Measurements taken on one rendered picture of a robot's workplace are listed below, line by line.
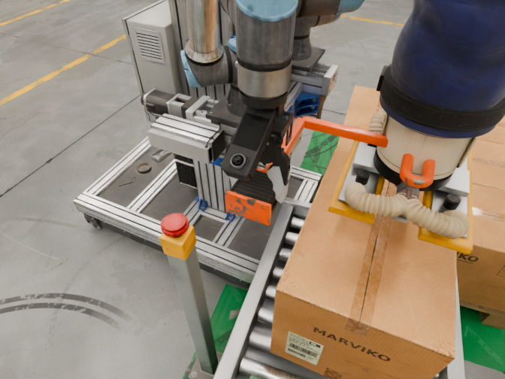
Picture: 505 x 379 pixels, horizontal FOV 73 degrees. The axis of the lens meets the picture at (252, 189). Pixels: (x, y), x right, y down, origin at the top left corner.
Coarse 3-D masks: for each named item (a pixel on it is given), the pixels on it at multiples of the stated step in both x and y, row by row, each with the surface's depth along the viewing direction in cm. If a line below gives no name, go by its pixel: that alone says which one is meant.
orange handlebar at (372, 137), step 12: (300, 120) 78; (312, 120) 78; (324, 120) 78; (300, 132) 76; (324, 132) 78; (336, 132) 76; (348, 132) 75; (360, 132) 74; (372, 132) 74; (288, 144) 71; (384, 144) 73; (408, 156) 68; (408, 168) 66; (432, 168) 66; (408, 180) 64; (420, 180) 64; (432, 180) 64
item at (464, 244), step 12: (468, 156) 87; (468, 168) 84; (432, 192) 78; (444, 192) 78; (432, 204) 75; (444, 204) 74; (456, 204) 72; (468, 204) 76; (468, 216) 73; (420, 228) 71; (432, 240) 70; (444, 240) 69; (456, 240) 69; (468, 240) 69; (468, 252) 68
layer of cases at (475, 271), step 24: (360, 96) 226; (360, 120) 206; (504, 120) 206; (480, 144) 189; (504, 144) 189; (480, 168) 175; (504, 168) 175; (480, 192) 163; (504, 192) 163; (480, 216) 153; (504, 216) 153; (480, 240) 143; (504, 240) 143; (456, 264) 152; (480, 264) 147; (504, 264) 143; (480, 288) 157; (504, 288) 152
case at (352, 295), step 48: (384, 192) 106; (336, 240) 93; (384, 240) 93; (288, 288) 83; (336, 288) 83; (384, 288) 83; (432, 288) 83; (288, 336) 97; (336, 336) 86; (384, 336) 77; (432, 336) 75
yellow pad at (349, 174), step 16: (368, 128) 96; (352, 144) 92; (368, 144) 88; (352, 160) 86; (352, 176) 81; (368, 176) 78; (336, 192) 78; (368, 192) 78; (336, 208) 75; (352, 208) 75
